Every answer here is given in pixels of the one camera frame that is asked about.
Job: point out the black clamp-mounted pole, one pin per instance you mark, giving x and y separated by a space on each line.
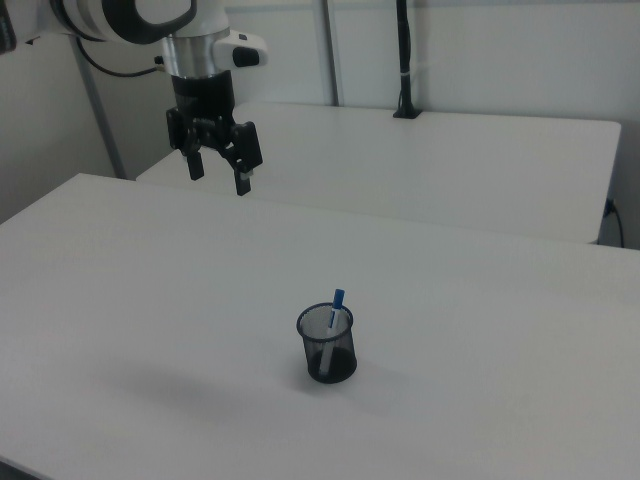
404 60

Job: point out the black flat panel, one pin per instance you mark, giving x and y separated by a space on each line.
6 25

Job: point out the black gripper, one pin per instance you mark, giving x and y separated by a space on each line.
202 95

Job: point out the white side table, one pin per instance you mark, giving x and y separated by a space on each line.
425 165

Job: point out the blue capped white marker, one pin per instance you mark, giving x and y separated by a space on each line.
338 298

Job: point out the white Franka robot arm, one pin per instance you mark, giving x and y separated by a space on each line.
210 25

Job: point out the grey wall partition post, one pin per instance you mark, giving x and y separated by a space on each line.
332 50

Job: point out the black mesh pen cup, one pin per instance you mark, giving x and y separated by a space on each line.
345 361

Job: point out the grey aluminium frame post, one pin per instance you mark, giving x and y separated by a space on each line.
102 120

